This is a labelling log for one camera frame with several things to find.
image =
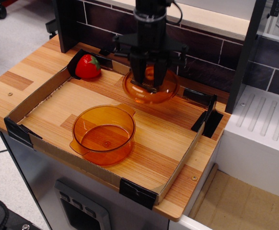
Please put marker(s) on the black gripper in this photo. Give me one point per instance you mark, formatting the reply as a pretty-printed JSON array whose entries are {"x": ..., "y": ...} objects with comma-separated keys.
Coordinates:
[{"x": 150, "y": 44}]

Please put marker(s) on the orange transparent pot lid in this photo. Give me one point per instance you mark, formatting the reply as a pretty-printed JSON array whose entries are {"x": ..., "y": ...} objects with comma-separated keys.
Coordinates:
[{"x": 147, "y": 93}]

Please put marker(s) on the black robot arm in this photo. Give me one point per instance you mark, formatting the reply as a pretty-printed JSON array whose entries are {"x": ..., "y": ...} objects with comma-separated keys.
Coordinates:
[{"x": 152, "y": 7}]

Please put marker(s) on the orange transparent pot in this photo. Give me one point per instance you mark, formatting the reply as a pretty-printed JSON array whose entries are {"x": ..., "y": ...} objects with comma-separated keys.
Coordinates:
[{"x": 104, "y": 135}]

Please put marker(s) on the red plastic strawberry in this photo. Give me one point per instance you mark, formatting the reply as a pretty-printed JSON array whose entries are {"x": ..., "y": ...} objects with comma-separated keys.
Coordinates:
[{"x": 88, "y": 67}]

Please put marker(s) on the cardboard fence with black tape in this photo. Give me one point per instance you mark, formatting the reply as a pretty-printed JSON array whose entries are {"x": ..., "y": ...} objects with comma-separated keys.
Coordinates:
[{"x": 173, "y": 141}]

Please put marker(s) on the grey oven control panel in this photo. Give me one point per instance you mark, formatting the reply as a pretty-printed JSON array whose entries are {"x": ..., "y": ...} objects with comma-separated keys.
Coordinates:
[{"x": 82, "y": 213}]

